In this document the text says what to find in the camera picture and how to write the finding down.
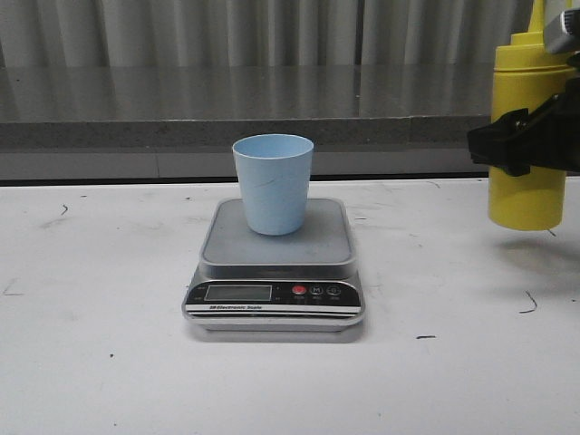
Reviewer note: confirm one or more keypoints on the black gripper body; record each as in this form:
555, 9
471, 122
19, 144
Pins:
561, 36

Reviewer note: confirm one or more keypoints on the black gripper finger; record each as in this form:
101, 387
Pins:
517, 142

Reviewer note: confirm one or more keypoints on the light blue plastic cup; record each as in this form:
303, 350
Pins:
273, 172

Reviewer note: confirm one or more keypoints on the silver electronic kitchen scale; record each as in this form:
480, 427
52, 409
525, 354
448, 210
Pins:
303, 287

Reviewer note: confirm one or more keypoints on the grey stone counter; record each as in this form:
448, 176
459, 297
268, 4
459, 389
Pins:
161, 124

